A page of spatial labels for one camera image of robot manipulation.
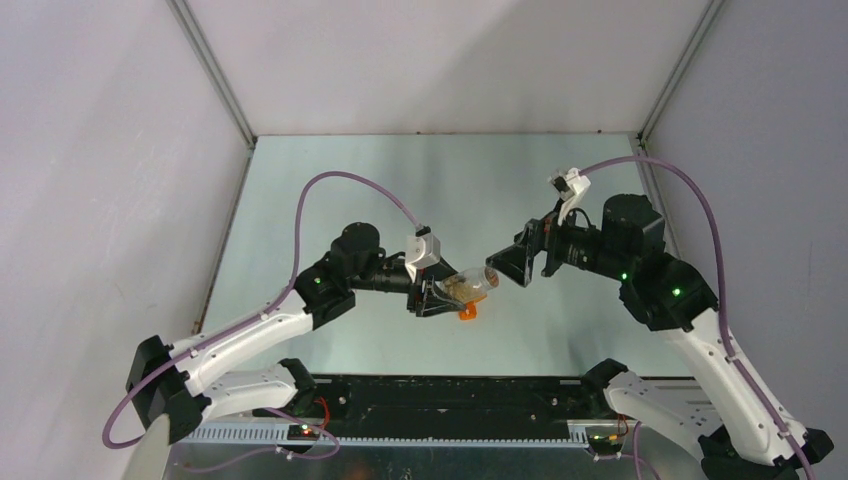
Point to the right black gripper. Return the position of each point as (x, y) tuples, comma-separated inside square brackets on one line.
[(516, 261)]

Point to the amber glass pill bottle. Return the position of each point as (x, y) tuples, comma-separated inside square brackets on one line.
[(471, 285)]

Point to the right circuit board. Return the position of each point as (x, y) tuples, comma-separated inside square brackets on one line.
[(605, 445)]

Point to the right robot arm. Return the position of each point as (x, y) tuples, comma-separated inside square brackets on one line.
[(743, 432)]

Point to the orange pill organizer box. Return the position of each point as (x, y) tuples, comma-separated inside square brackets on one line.
[(470, 311)]

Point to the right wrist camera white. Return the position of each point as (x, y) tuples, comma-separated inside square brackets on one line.
[(571, 186)]

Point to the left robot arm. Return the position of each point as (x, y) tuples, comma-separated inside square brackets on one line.
[(195, 380)]

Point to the left circuit board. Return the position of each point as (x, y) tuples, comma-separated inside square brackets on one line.
[(303, 433)]

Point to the circuit board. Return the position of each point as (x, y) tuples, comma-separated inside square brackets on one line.
[(303, 433), (605, 445)]

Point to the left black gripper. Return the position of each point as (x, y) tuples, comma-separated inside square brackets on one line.
[(431, 301)]

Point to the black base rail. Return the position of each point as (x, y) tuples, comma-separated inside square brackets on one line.
[(424, 407)]

